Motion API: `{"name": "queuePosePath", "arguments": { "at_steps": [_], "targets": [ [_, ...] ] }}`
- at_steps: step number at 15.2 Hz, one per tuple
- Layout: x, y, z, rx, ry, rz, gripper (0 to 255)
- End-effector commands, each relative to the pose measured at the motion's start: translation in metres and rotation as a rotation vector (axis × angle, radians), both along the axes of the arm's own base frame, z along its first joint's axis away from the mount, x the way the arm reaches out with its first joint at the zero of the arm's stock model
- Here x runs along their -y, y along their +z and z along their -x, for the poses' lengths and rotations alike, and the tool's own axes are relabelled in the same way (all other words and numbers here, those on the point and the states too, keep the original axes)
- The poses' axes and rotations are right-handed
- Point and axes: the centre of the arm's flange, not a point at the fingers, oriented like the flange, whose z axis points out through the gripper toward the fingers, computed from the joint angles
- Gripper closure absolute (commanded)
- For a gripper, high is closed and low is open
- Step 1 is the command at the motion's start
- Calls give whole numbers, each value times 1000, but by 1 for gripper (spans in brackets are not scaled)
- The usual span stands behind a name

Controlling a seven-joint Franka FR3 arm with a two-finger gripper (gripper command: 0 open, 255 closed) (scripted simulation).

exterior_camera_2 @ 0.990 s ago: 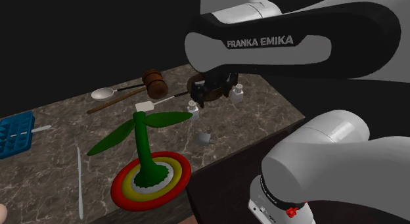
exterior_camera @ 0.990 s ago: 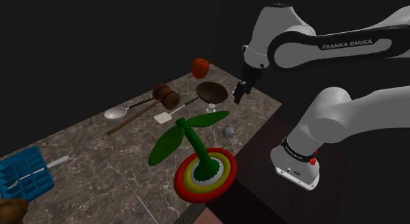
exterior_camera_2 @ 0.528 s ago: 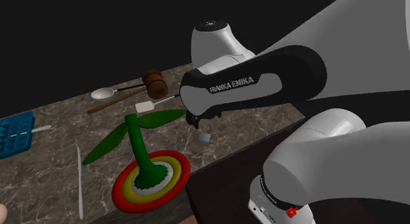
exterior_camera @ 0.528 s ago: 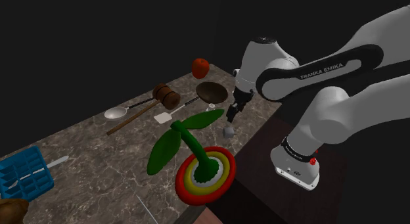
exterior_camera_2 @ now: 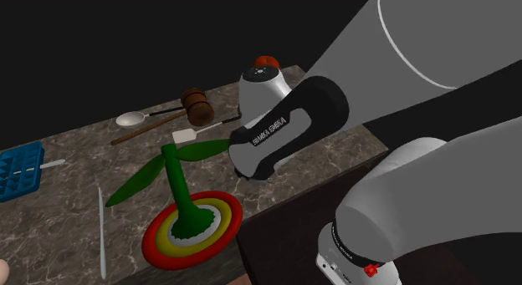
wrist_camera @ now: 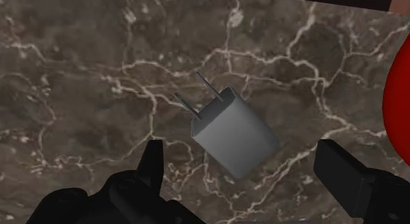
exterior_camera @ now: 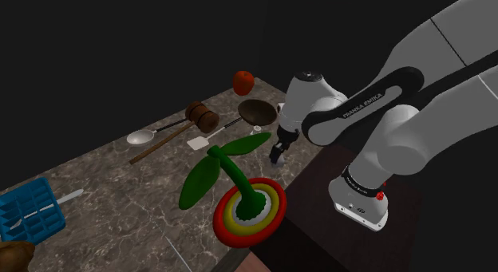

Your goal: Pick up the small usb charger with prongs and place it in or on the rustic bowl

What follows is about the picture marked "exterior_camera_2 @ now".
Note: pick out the blue ice cube tray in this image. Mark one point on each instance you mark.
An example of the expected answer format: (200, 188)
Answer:
(18, 174)

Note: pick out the long thin grey rod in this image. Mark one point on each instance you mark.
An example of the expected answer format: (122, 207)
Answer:
(101, 235)

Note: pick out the pale beige round object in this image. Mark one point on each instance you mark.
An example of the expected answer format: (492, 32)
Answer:
(3, 272)

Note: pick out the red yellow flower green stem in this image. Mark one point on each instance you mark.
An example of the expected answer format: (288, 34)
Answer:
(185, 219)

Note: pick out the white stick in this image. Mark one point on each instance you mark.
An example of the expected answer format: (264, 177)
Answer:
(51, 164)

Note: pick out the brown wooden mallet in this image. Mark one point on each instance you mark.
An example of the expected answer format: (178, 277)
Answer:
(198, 108)

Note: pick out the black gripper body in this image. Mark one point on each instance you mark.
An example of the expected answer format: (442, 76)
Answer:
(256, 179)

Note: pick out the red round fruit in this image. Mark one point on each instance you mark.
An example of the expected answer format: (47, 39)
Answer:
(267, 61)

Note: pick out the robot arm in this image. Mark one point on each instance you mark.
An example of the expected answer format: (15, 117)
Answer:
(428, 52)

